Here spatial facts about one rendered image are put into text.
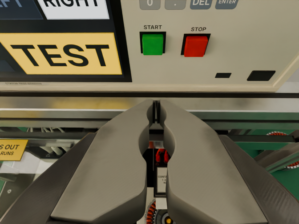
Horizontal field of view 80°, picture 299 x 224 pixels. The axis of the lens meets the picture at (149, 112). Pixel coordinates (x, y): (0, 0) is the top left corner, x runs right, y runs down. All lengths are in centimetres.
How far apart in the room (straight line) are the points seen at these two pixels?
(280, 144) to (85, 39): 29
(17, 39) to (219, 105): 21
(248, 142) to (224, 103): 9
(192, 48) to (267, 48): 7
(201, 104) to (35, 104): 19
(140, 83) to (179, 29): 8
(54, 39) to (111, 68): 6
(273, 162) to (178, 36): 29
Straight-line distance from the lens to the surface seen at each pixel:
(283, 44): 21
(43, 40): 20
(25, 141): 29
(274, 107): 25
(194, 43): 17
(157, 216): 49
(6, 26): 21
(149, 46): 17
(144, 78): 20
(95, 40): 18
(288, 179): 67
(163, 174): 43
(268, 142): 31
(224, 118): 23
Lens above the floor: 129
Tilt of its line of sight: 58 degrees down
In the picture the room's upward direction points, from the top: 2 degrees counter-clockwise
